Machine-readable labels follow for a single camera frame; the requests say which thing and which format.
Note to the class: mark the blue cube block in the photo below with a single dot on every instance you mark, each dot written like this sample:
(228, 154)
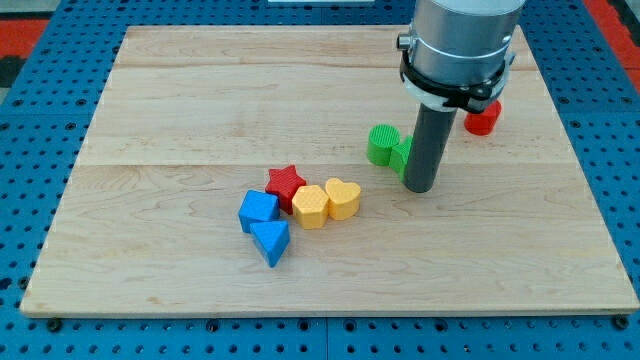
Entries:
(258, 207)

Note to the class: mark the red cylinder block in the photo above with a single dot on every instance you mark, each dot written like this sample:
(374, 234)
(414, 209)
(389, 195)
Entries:
(483, 124)

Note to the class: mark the blue triangle block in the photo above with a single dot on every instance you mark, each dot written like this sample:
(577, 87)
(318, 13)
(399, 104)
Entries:
(271, 239)

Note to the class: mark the yellow heart block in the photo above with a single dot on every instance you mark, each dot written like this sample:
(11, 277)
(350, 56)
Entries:
(344, 198)

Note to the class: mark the green star block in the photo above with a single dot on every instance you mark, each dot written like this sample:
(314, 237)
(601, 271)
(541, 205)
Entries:
(399, 157)

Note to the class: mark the green cylinder block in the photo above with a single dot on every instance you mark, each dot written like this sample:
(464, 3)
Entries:
(381, 140)

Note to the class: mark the wooden board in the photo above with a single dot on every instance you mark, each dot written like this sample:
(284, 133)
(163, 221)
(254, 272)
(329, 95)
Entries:
(192, 117)

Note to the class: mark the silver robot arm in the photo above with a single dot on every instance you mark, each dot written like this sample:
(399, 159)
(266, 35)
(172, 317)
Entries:
(456, 54)

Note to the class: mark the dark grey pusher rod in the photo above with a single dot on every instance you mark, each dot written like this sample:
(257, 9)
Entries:
(429, 140)

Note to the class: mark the yellow hexagon block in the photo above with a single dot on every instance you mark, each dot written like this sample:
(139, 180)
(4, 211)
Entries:
(310, 207)

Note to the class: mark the red star block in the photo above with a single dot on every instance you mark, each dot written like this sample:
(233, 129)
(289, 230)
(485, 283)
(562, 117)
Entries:
(284, 183)

